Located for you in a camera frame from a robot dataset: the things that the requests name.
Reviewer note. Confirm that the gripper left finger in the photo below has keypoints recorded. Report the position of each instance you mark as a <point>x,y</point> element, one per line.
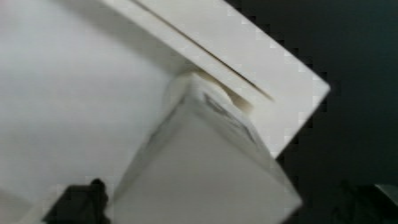
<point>79,208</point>

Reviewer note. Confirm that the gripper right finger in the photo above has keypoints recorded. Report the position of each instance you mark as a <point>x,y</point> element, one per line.
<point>368,204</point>

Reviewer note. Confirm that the white square tabletop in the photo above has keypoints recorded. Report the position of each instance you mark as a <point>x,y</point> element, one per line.
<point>93,52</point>

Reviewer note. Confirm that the white leg with tag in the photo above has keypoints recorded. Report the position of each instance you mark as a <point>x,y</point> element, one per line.
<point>203,178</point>

